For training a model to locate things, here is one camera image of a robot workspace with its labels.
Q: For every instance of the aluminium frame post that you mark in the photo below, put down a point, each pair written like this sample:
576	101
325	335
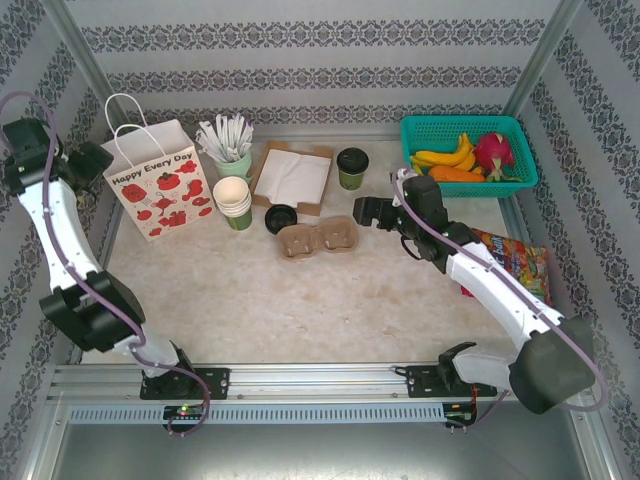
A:
550	40
79	40

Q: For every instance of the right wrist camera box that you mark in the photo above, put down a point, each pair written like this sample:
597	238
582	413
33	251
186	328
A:
401	175

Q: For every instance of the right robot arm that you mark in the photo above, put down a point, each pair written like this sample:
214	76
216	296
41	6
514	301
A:
500	295

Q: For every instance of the yellow banana bunch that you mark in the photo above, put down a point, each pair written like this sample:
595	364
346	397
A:
445	159

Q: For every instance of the white paper napkin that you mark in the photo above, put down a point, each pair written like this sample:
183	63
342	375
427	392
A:
295	175

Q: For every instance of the orange toy carrot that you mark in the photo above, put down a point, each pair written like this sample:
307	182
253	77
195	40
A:
460	173

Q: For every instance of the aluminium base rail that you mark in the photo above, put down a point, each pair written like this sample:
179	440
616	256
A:
320	380

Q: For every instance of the stack of paper cups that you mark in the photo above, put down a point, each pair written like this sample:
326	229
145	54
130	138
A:
231	192

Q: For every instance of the white red printed paper bag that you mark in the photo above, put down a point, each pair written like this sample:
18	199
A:
165	205

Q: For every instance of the mint green straw holder mug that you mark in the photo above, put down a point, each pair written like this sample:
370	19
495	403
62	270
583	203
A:
235	167

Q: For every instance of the pink dragon fruit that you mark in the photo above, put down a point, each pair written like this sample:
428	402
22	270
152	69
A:
495	152

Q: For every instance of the brown pulp cup carrier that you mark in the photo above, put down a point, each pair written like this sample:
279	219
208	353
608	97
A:
317	239

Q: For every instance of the black plastic cup lid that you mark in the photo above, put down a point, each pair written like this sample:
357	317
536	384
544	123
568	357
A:
352	160

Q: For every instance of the teal plastic basket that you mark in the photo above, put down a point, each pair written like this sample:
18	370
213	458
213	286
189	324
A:
500	190

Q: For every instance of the colourful fruit candy bag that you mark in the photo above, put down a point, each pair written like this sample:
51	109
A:
525	265

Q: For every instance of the brown cardboard napkin tray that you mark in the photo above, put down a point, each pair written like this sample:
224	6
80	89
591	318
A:
280	146

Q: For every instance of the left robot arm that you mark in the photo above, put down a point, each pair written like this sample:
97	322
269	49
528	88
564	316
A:
55	240

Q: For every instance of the grey sheet metal shelf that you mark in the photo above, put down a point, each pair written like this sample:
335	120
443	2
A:
320	455

